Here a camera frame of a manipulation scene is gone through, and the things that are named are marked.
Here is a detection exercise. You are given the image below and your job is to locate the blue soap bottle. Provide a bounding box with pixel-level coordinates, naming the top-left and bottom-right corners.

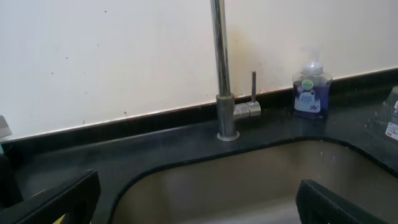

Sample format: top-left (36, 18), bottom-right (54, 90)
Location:
top-left (291, 60), bottom-right (333, 119)

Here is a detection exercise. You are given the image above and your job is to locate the steel sink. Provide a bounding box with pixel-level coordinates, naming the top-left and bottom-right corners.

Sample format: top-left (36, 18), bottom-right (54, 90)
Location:
top-left (110, 138), bottom-right (398, 224)

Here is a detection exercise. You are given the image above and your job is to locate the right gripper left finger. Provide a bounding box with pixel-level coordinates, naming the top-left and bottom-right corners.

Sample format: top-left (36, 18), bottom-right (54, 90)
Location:
top-left (0, 169), bottom-right (101, 224)

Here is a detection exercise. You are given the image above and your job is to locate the steel tap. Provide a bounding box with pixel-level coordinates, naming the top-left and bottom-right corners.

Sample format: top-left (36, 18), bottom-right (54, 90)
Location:
top-left (210, 0), bottom-right (262, 142)

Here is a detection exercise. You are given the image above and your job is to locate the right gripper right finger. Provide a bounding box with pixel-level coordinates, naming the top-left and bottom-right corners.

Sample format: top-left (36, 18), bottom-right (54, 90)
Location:
top-left (295, 179), bottom-right (391, 224)

